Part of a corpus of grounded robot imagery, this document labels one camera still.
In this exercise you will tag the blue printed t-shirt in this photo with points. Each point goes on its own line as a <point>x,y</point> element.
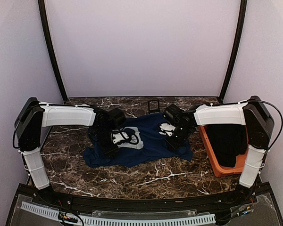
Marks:
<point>152,145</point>

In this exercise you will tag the orange plastic basket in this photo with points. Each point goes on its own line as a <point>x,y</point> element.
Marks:
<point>221,171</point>

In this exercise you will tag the black garment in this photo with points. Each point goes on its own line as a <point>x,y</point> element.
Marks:
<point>227,141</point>

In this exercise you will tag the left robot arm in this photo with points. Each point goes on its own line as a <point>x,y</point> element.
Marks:
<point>36,115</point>

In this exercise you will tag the left black frame post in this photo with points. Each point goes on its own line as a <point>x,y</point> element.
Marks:
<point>50,49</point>

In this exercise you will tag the black front rail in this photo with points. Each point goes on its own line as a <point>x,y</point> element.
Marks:
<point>84,204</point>

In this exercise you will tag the black brooch box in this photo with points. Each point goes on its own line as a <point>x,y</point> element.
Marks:
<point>153,106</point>

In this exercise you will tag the black frame post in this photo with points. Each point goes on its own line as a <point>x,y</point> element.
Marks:
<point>234,52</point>
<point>50,49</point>

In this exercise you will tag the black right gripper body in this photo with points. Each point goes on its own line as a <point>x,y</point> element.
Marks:
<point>179,139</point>

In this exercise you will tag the right black frame post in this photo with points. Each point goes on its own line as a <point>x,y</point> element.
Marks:
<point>234,52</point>

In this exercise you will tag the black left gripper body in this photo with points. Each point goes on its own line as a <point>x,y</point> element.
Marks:
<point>104,145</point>

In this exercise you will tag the white slotted cable duct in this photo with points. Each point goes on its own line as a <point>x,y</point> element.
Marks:
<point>109,218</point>

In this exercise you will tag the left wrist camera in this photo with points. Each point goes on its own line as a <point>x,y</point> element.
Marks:
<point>125,135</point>

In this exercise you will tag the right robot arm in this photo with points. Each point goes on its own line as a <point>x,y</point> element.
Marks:
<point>250,113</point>

